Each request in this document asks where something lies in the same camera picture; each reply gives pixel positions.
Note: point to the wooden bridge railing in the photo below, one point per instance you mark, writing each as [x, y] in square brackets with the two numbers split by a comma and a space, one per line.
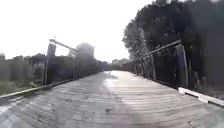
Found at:
[166, 63]
[60, 68]

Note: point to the row of dark trees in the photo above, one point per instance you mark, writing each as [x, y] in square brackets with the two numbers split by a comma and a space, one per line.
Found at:
[180, 36]

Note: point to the distant building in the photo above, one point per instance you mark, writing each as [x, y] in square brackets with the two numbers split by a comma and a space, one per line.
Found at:
[120, 61]

